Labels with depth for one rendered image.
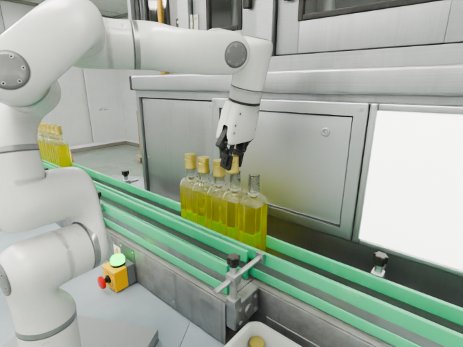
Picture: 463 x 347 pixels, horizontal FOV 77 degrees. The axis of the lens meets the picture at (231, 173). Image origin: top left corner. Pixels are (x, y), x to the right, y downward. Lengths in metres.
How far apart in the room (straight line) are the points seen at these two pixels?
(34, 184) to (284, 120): 0.58
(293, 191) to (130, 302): 0.57
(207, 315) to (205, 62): 0.59
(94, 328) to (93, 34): 0.66
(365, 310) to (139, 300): 0.61
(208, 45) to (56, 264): 0.45
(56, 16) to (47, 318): 0.47
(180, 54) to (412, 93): 0.46
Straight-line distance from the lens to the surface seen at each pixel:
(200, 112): 1.04
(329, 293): 0.69
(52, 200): 0.56
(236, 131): 0.67
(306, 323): 0.75
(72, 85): 6.85
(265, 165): 0.85
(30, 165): 0.56
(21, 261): 0.57
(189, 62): 0.55
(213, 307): 0.77
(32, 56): 0.50
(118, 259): 0.98
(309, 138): 0.77
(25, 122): 0.59
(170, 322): 0.89
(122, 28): 0.58
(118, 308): 0.96
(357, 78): 0.73
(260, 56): 0.64
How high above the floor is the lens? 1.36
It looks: 17 degrees down
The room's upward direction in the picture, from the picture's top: straight up
